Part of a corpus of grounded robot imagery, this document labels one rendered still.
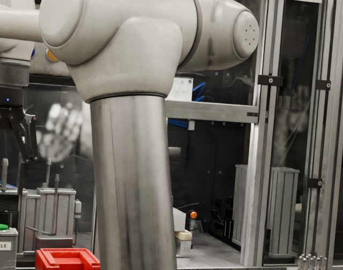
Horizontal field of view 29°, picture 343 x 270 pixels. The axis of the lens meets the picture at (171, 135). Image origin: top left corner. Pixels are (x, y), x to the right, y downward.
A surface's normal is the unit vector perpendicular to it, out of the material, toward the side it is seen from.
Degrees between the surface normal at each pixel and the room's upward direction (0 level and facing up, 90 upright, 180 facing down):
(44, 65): 90
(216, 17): 68
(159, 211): 78
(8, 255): 90
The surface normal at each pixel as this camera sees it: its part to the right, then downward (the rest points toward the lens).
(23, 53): 0.71, 0.29
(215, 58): -0.51, 0.73
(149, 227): 0.40, -0.12
